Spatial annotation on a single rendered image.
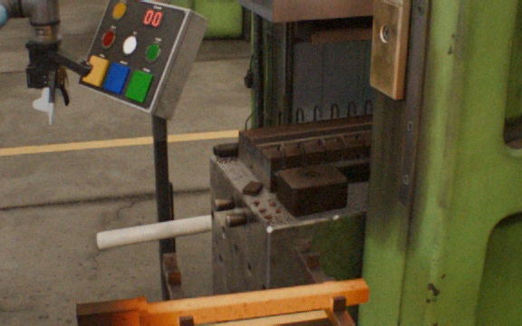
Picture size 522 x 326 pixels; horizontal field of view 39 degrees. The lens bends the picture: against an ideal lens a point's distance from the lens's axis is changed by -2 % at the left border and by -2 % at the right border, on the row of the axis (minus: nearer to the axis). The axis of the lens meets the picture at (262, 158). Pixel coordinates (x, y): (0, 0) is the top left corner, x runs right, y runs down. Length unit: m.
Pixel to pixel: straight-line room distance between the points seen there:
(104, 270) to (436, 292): 1.96
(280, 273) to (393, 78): 0.45
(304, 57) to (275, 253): 0.53
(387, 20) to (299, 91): 0.56
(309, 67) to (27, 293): 1.63
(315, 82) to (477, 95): 0.69
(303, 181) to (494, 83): 0.44
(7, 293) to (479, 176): 2.14
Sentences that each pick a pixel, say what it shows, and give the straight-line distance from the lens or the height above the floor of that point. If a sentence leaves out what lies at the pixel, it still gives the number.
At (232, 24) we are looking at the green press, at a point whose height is 0.13.
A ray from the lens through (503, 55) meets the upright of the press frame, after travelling 1.19.
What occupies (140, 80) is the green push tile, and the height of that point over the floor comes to 1.02.
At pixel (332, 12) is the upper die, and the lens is 1.47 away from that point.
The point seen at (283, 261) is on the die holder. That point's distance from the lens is 1.45.
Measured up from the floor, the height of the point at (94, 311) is 1.03.
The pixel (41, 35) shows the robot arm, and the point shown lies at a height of 1.16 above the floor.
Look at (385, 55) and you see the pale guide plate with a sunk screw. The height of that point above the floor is 1.25.
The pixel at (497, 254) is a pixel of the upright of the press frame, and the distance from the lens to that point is 1.44.
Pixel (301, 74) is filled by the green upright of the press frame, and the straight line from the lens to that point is 1.77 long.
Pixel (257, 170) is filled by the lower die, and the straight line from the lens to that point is 1.60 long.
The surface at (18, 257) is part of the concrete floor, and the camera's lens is 3.24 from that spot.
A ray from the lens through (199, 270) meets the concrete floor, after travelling 3.02.
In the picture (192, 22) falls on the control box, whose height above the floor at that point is 1.17.
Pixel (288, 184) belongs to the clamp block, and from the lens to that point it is 1.44.
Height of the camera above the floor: 1.58
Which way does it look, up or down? 23 degrees down
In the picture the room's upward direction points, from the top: 1 degrees clockwise
